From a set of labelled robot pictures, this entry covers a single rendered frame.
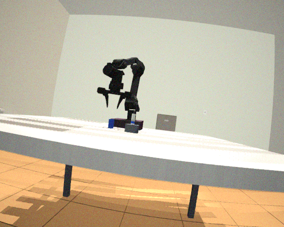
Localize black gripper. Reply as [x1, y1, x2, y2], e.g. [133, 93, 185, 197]
[97, 79, 132, 109]

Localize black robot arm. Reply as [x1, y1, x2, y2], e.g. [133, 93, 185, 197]
[103, 57, 145, 120]

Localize blue marker cap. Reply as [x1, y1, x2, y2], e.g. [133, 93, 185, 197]
[108, 119, 114, 129]

